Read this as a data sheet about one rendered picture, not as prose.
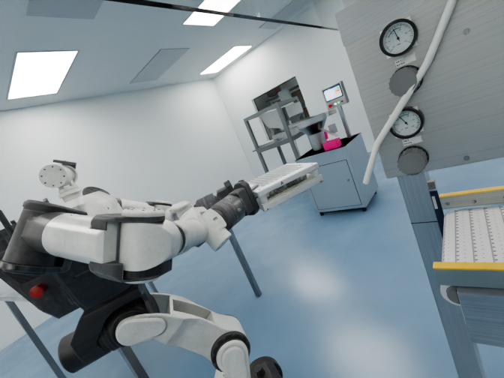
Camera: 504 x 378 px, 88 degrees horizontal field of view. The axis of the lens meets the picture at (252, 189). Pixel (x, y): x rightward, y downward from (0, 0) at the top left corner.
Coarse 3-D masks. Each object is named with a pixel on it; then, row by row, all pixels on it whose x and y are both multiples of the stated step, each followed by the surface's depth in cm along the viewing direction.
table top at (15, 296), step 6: (12, 288) 203; (0, 294) 200; (6, 294) 191; (12, 294) 182; (18, 294) 174; (0, 300) 194; (6, 300) 185; (12, 300) 177; (18, 300) 170; (24, 300) 163
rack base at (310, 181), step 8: (320, 176) 92; (296, 184) 92; (304, 184) 90; (312, 184) 91; (280, 192) 91; (288, 192) 88; (296, 192) 89; (256, 200) 94; (272, 200) 87; (280, 200) 88; (264, 208) 86
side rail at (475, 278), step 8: (440, 272) 42; (448, 272) 41; (456, 272) 40; (464, 272) 40; (472, 272) 39; (480, 272) 38; (488, 272) 38; (496, 272) 37; (440, 280) 42; (448, 280) 41; (456, 280) 41; (464, 280) 40; (472, 280) 39; (480, 280) 39; (488, 280) 38; (496, 280) 38
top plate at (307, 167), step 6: (300, 168) 93; (306, 168) 90; (312, 168) 90; (288, 174) 91; (294, 174) 88; (300, 174) 89; (276, 180) 90; (282, 180) 87; (288, 180) 88; (264, 186) 89; (270, 186) 86; (276, 186) 87; (258, 192) 85; (264, 192) 86
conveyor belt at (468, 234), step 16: (480, 208) 58; (496, 208) 55; (448, 224) 57; (464, 224) 55; (480, 224) 53; (496, 224) 51; (448, 240) 53; (464, 240) 50; (480, 240) 49; (496, 240) 47; (448, 256) 48; (464, 256) 47; (480, 256) 45; (496, 256) 44
